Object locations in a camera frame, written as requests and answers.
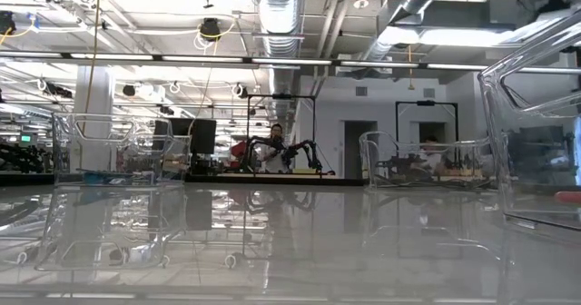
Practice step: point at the clear plastic bin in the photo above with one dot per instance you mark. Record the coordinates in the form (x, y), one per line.
(61, 150)
(495, 137)
(367, 160)

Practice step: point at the black background robot arm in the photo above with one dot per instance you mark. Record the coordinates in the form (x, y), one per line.
(254, 141)
(308, 148)

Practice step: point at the black ceiling device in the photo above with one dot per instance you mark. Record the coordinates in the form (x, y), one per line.
(210, 29)

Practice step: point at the white column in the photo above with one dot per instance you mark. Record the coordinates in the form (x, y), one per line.
(97, 96)

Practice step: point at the black computer monitor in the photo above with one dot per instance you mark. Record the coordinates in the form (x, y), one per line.
(199, 137)

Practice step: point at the green lit sign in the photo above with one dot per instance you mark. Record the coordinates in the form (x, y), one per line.
(26, 138)

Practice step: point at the person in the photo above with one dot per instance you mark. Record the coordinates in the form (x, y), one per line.
(431, 157)
(272, 160)

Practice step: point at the grey door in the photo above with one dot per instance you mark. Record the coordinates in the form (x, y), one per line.
(358, 150)

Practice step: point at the dark shelf unit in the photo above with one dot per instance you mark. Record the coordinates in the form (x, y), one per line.
(540, 146)

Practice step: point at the silver ventilation duct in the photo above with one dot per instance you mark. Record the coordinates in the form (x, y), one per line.
(404, 10)
(279, 23)

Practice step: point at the long ceiling light rail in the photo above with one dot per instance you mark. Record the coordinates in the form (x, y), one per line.
(295, 61)

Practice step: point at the black metal rig frame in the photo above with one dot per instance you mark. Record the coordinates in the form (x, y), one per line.
(281, 96)
(426, 102)

